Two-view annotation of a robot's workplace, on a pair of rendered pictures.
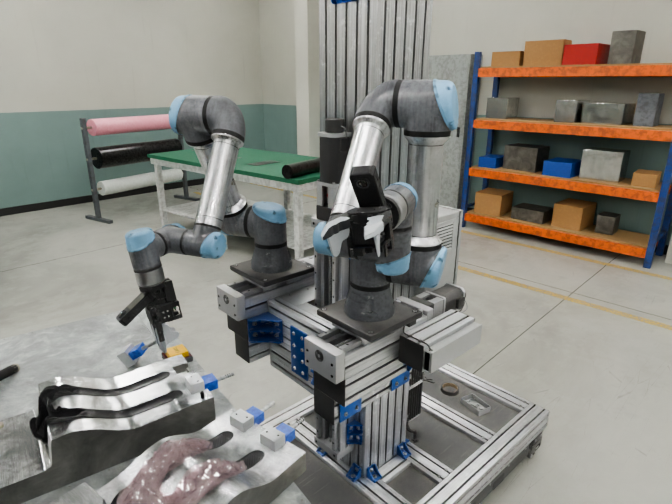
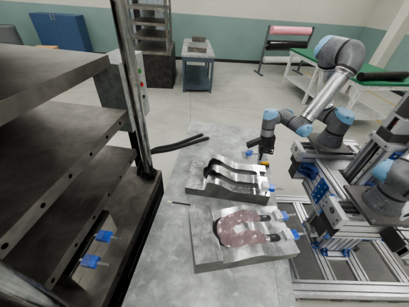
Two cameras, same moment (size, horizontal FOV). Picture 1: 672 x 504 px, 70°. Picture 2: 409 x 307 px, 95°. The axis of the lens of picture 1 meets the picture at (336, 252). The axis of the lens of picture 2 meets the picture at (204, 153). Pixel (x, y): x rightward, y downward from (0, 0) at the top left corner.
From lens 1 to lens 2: 0.36 m
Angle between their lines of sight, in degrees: 40
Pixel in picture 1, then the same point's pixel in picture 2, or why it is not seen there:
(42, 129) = (252, 27)
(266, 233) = (335, 127)
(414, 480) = (344, 268)
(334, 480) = (304, 240)
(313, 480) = not seen: hidden behind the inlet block
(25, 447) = (199, 175)
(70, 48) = not seen: outside the picture
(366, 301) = (382, 201)
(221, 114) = (350, 54)
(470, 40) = not seen: outside the picture
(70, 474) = (209, 194)
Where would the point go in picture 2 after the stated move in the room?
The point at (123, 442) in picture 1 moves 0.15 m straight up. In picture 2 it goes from (229, 194) to (233, 176)
